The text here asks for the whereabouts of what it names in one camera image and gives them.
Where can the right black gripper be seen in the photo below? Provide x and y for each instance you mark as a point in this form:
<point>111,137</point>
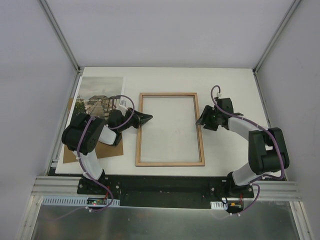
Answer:
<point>208,117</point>

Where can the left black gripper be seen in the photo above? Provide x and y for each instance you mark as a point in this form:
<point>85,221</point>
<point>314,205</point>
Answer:
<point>135,120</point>

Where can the blue wooden picture frame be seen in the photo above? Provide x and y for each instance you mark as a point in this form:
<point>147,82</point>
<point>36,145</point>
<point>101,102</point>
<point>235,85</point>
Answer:
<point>170,162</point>

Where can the transparent plastic sheet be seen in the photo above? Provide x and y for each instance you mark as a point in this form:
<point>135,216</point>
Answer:
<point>170,130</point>

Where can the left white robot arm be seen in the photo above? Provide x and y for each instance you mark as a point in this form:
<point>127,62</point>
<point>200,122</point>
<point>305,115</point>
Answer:
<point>85,131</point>

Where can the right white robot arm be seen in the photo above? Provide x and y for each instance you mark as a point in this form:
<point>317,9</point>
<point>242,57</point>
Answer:
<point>267,151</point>

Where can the pier landscape photo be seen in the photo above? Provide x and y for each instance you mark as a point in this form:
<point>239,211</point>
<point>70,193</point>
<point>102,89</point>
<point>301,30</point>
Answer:
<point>96,96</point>

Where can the brown cardboard backing board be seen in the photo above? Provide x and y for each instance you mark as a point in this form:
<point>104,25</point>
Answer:
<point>102,151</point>

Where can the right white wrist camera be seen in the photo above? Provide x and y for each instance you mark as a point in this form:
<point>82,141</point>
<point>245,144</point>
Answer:
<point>218,95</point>

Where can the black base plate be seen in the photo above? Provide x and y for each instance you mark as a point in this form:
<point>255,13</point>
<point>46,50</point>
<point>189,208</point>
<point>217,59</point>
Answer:
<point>185,192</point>

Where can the right white cable duct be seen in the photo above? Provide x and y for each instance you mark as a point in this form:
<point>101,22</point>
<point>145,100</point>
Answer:
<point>218,205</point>

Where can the white cable duct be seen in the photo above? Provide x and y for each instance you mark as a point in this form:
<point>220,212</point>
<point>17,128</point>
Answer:
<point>80,201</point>
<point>218,205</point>

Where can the left white cable duct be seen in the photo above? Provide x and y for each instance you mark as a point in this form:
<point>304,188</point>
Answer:
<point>80,201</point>

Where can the aluminium front rail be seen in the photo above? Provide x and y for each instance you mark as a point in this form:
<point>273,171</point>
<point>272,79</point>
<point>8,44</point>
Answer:
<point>270,190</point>

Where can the right aluminium corner post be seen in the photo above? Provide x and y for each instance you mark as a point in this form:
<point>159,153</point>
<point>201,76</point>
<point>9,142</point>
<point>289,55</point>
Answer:
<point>278,32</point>

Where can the aluminium corner post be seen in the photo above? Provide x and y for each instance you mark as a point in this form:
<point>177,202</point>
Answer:
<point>59,34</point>
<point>278,32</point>

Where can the left aluminium corner post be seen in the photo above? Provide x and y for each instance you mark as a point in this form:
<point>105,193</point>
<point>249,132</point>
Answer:
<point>59,34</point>

